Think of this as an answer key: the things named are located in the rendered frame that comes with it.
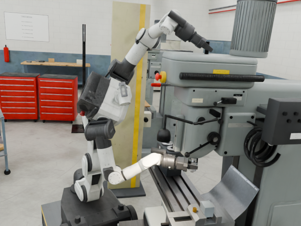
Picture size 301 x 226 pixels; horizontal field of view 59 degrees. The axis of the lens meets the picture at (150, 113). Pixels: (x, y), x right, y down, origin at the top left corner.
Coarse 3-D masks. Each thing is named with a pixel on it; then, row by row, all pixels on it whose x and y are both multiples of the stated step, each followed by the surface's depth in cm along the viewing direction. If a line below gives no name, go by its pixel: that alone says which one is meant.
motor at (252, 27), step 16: (240, 0) 137; (256, 0) 131; (272, 0) 131; (240, 16) 138; (256, 16) 133; (272, 16) 135; (240, 32) 139; (256, 32) 135; (240, 48) 140; (256, 48) 137
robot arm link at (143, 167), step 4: (148, 156) 158; (152, 156) 157; (156, 156) 157; (140, 160) 159; (144, 160) 157; (148, 160) 157; (152, 160) 157; (156, 160) 157; (140, 164) 158; (144, 164) 157; (148, 164) 156; (152, 164) 156; (140, 168) 159; (144, 168) 157
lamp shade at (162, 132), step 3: (162, 129) 136; (165, 129) 136; (159, 132) 136; (162, 132) 135; (165, 132) 135; (168, 132) 136; (159, 135) 135; (162, 135) 135; (165, 135) 135; (168, 135) 135; (159, 138) 135; (162, 138) 135; (165, 138) 135; (168, 138) 135; (159, 141) 136; (162, 141) 135; (165, 141) 135; (168, 141) 136
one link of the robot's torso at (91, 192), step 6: (84, 156) 199; (84, 162) 197; (84, 168) 198; (84, 174) 200; (90, 174) 201; (96, 174) 208; (102, 174) 207; (90, 180) 203; (96, 180) 214; (102, 180) 209; (84, 186) 218; (90, 186) 206; (96, 186) 217; (84, 192) 215; (90, 192) 212; (96, 192) 216; (84, 198) 215; (90, 198) 216; (96, 198) 220
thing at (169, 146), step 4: (160, 144) 204; (164, 144) 201; (168, 144) 202; (172, 144) 203; (164, 148) 197; (168, 148) 194; (172, 148) 198; (168, 152) 190; (172, 152) 191; (176, 152) 192; (180, 152) 192; (176, 156) 192; (160, 168) 204; (164, 168) 197; (164, 172) 197; (168, 172) 194; (172, 172) 195; (176, 172) 196; (180, 172) 197; (168, 176) 195
